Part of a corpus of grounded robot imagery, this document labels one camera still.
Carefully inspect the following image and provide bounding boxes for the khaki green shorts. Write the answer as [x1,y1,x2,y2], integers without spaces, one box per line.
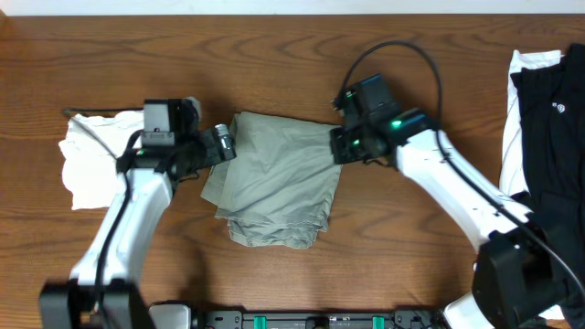
[201,111,342,249]

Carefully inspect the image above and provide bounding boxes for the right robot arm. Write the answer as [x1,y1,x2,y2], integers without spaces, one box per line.
[330,74,581,328]

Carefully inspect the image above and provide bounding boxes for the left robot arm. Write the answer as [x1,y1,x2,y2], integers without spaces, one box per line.
[38,97,236,329]

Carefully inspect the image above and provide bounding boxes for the folded white t-shirt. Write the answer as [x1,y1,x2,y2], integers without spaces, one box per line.
[58,111,144,210]

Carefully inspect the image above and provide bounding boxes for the white garment under pile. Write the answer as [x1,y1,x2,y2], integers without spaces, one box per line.
[497,48,566,321]

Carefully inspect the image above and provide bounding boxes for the black garment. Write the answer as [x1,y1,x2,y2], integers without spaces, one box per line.
[509,43,585,329]

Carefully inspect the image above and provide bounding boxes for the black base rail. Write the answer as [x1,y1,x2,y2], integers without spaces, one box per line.
[150,299,449,329]

